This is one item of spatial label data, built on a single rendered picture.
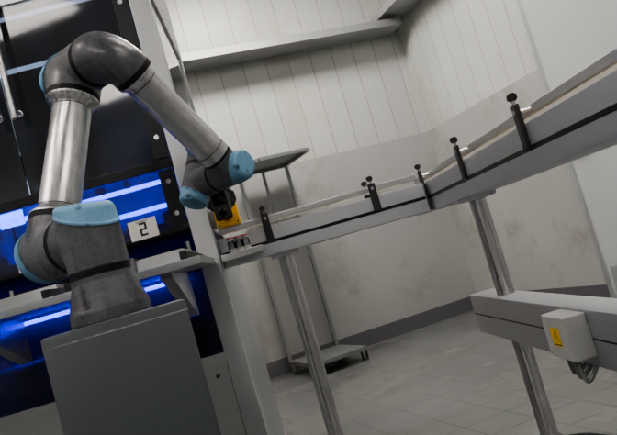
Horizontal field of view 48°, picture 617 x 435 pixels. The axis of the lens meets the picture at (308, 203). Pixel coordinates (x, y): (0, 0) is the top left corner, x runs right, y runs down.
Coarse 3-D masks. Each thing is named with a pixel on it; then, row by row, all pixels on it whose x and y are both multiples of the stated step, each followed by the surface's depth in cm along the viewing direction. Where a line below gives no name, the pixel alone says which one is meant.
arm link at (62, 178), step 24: (48, 72) 155; (72, 72) 151; (48, 96) 153; (72, 96) 151; (96, 96) 155; (72, 120) 150; (48, 144) 148; (72, 144) 148; (48, 168) 146; (72, 168) 146; (48, 192) 143; (72, 192) 145; (48, 216) 140; (24, 240) 140; (24, 264) 140; (48, 264) 135
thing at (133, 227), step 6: (132, 222) 210; (138, 222) 210; (150, 222) 210; (156, 222) 210; (132, 228) 210; (138, 228) 210; (150, 228) 210; (156, 228) 210; (132, 234) 210; (138, 234) 210; (150, 234) 210; (156, 234) 210; (132, 240) 209; (138, 240) 210
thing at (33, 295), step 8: (40, 288) 182; (48, 288) 182; (16, 296) 181; (24, 296) 181; (32, 296) 181; (40, 296) 181; (0, 304) 181; (8, 304) 181; (16, 304) 181; (24, 304) 181
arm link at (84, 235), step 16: (64, 208) 130; (80, 208) 129; (96, 208) 130; (112, 208) 133; (64, 224) 129; (80, 224) 128; (96, 224) 129; (112, 224) 132; (48, 240) 133; (64, 240) 130; (80, 240) 128; (96, 240) 129; (112, 240) 131; (48, 256) 134; (64, 256) 131; (80, 256) 128; (96, 256) 128; (112, 256) 130; (128, 256) 134; (64, 272) 136
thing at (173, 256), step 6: (168, 252) 182; (174, 252) 182; (150, 258) 181; (156, 258) 182; (162, 258) 182; (168, 258) 182; (174, 258) 182; (138, 264) 181; (144, 264) 181; (150, 264) 181; (156, 264) 181; (162, 264) 181; (138, 270) 181; (144, 270) 181
